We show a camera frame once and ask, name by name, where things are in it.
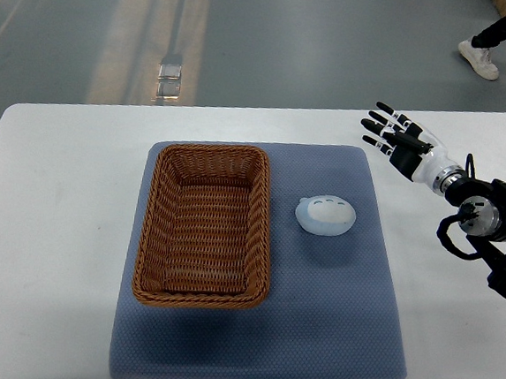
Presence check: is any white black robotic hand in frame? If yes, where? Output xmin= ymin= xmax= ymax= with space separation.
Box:
xmin=361 ymin=102 xmax=467 ymax=195

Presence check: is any blue white plush toy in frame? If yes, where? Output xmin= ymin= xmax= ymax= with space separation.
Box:
xmin=295 ymin=195 xmax=357 ymax=237

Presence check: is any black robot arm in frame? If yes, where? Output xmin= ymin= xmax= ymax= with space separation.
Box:
xmin=436 ymin=177 xmax=506 ymax=299

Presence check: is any brown wicker basket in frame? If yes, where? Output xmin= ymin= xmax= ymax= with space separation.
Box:
xmin=131 ymin=143 xmax=271 ymax=309

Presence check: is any white sneaker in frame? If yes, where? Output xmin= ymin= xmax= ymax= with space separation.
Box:
xmin=457 ymin=39 xmax=499 ymax=81

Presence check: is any blue foam mat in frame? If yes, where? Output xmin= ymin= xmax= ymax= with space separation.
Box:
xmin=110 ymin=143 xmax=406 ymax=379

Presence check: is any metal floor plate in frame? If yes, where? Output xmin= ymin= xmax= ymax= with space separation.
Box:
xmin=155 ymin=53 xmax=183 ymax=101

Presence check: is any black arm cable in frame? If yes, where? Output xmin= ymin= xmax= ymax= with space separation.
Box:
xmin=434 ymin=151 xmax=496 ymax=262

